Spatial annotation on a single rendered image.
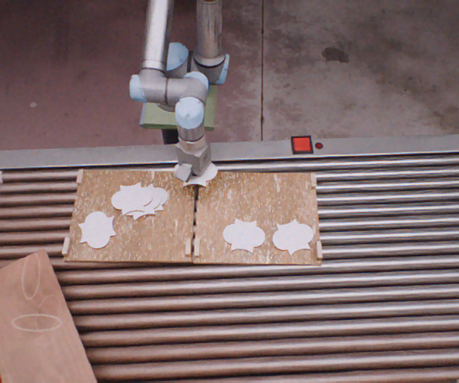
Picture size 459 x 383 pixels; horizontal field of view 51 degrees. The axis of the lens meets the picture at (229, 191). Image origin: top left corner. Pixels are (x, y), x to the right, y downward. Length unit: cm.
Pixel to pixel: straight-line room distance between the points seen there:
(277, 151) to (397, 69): 192
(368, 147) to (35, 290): 124
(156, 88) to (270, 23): 244
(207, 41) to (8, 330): 109
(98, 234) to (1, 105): 200
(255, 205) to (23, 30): 273
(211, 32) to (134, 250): 77
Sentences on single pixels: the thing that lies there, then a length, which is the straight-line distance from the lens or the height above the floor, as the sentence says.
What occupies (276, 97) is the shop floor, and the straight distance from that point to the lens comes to 324.
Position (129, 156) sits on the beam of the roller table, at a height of 92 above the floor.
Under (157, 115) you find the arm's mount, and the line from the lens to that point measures 194.
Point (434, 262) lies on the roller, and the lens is 171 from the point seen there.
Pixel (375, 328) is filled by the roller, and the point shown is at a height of 92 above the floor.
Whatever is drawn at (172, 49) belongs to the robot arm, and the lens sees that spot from 186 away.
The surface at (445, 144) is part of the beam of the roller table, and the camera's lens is 200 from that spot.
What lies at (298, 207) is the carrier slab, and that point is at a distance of 166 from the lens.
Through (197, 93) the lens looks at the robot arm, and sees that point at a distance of 137.
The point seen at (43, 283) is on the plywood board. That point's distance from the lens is 151.
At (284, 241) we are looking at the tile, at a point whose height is 95.
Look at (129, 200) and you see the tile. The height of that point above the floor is 97.
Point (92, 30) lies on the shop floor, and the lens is 383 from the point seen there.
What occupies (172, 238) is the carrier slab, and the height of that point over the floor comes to 94.
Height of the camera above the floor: 236
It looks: 58 degrees down
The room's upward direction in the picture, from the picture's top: straight up
